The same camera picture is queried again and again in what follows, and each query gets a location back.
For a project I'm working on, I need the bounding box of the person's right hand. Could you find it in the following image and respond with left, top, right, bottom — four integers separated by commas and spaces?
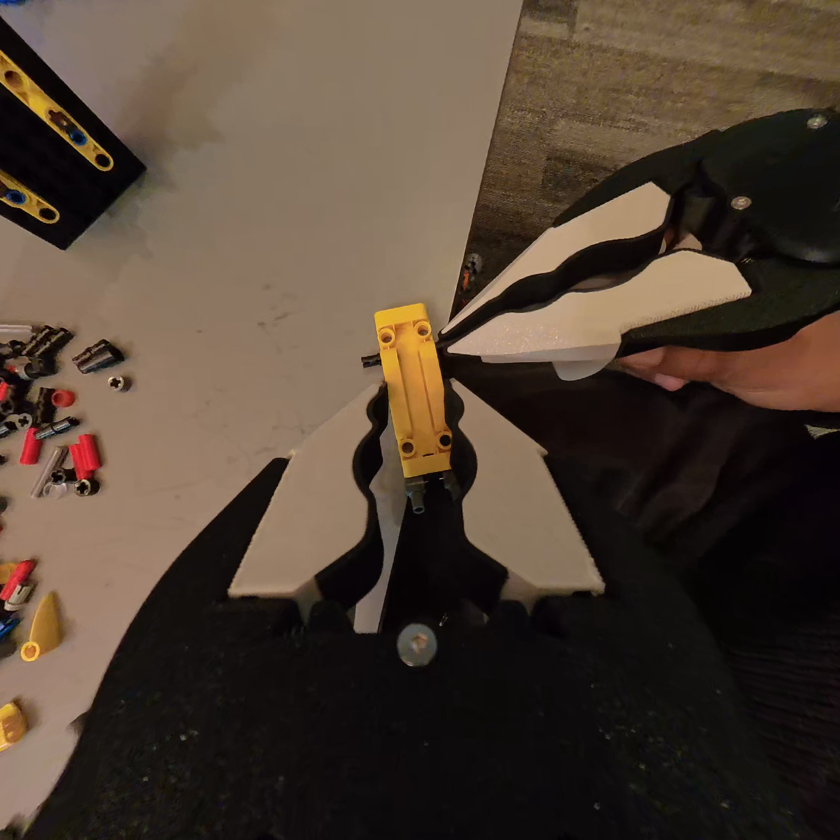
616, 314, 840, 414

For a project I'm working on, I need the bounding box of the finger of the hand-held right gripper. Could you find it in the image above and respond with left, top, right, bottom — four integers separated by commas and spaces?
436, 181, 673, 345
445, 251, 753, 383

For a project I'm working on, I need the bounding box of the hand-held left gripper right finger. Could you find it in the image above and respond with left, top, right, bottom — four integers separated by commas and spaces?
449, 379, 606, 616

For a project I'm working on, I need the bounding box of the yellow toy panel with pins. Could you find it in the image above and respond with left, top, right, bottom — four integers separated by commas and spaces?
374, 303, 462, 514

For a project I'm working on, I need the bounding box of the pile of black red pins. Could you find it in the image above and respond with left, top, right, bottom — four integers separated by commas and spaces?
0, 320, 133, 647

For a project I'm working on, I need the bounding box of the yellow toy tooth piece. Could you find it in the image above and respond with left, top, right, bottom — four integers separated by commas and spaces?
20, 591, 64, 664

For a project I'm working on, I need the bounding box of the black and yellow toy tower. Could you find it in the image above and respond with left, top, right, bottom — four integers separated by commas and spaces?
0, 16, 148, 252

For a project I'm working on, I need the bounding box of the person's black knit sweater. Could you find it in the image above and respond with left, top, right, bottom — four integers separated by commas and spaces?
453, 364, 840, 840

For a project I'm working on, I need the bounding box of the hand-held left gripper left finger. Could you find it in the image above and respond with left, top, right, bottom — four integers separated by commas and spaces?
227, 385, 388, 623

